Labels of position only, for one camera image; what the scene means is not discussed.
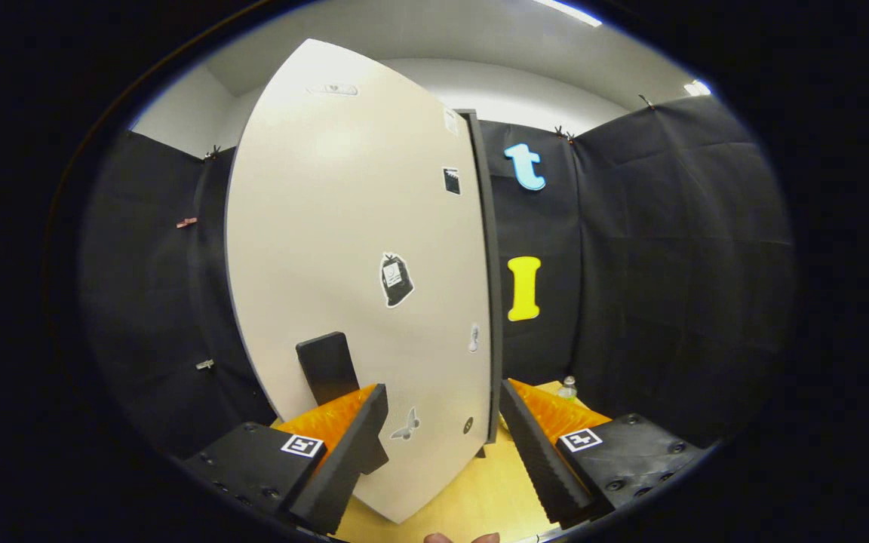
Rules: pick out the small ceiling light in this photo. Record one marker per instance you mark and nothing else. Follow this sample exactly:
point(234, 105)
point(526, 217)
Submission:
point(697, 88)

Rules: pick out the black backdrop clip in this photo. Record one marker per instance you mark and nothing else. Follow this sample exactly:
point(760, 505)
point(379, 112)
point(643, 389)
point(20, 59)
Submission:
point(645, 101)
point(563, 135)
point(213, 151)

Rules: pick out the red clip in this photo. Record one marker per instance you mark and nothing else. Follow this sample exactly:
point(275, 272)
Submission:
point(186, 222)

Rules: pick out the grey shoe cabinet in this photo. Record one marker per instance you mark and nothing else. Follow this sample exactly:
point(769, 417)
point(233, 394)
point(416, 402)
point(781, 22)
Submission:
point(491, 264)

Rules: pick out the black backdrop cloth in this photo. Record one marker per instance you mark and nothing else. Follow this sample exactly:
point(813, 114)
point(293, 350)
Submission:
point(668, 302)

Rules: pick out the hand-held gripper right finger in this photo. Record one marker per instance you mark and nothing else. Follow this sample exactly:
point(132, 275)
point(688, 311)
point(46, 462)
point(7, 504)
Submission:
point(544, 464)

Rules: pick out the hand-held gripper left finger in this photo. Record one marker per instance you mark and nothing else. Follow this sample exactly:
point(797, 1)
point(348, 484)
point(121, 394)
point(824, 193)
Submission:
point(348, 460)

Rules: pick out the long ceiling light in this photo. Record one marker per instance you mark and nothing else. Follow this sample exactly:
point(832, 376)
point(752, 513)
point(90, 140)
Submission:
point(570, 12)

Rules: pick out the beige shoe cabinet door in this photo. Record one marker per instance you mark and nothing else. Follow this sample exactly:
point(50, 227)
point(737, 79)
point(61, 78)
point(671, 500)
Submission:
point(329, 226)

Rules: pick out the small clear bottle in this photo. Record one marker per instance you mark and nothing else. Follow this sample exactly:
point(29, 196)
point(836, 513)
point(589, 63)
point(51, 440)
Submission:
point(568, 389)

